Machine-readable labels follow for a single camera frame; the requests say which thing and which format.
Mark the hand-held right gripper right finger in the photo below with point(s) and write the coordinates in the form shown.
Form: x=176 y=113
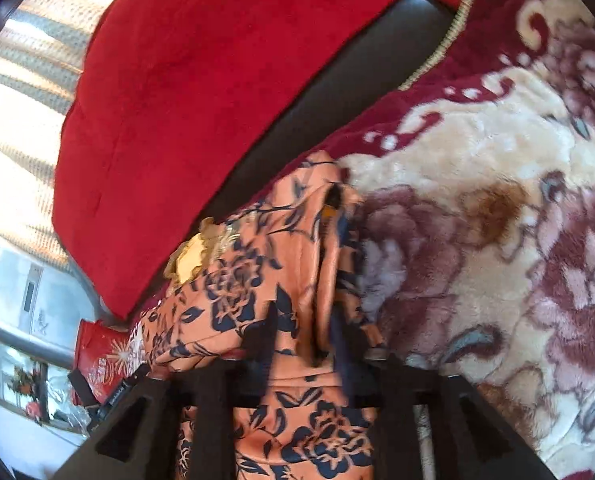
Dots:
x=348 y=355

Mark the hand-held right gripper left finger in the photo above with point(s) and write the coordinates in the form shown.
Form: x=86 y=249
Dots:
x=263 y=332

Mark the orange floral garment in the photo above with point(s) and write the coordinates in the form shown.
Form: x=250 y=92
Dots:
x=297 y=240

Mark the red snack bucket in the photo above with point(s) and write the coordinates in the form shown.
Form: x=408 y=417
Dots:
x=102 y=355

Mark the clear plastic bag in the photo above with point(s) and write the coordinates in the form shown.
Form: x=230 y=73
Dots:
x=65 y=402

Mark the floral plush blanket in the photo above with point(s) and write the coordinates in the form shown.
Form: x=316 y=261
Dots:
x=477 y=210

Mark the red cloth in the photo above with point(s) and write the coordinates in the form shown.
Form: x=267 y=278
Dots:
x=187 y=110

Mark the dark brown sofa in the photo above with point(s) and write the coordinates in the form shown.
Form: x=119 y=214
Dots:
x=352 y=75

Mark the white patterned curtain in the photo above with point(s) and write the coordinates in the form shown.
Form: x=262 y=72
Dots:
x=32 y=70

